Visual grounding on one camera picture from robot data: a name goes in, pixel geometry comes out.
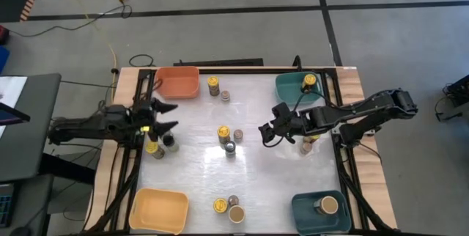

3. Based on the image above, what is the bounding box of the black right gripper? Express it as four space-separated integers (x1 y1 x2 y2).
257 101 316 146

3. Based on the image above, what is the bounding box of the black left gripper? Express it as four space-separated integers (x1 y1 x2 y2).
126 97 180 144

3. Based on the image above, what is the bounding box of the black-lid glass spice jar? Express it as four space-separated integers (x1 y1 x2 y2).
161 131 180 153
224 140 237 159

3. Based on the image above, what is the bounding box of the tan-lid gold-label jar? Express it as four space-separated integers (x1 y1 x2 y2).
227 204 246 224
312 195 339 216

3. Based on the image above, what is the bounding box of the light teal plastic bin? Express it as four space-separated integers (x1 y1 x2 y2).
275 71 325 107

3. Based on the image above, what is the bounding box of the orange plastic bin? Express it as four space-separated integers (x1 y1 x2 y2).
153 66 201 100

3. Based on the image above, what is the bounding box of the black flat bar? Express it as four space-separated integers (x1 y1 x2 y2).
173 58 265 67

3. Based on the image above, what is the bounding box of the yellow plastic bin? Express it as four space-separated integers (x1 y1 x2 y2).
128 187 191 236

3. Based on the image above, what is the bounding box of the dark teal plastic bin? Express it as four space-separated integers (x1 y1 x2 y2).
291 190 352 236

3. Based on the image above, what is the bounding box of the grey desk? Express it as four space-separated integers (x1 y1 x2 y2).
0 73 62 182

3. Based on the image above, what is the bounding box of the white paper sheet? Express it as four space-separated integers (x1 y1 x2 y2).
0 75 29 138

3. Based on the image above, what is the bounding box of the dark tablet screen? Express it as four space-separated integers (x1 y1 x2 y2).
0 102 32 127

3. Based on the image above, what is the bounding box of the blue floor object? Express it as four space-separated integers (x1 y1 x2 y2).
0 45 11 74

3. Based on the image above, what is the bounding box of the dark keyboard device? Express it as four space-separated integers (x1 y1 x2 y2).
0 182 15 229

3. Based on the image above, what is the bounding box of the coiled black cable loop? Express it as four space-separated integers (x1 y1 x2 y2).
128 53 155 68

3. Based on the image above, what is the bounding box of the pale yellow floor cable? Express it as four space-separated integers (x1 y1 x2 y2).
58 0 119 94

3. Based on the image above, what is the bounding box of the black floor cable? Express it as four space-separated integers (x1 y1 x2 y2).
7 4 133 39

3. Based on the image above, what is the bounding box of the black equipment with cables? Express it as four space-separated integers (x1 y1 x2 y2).
435 73 469 122

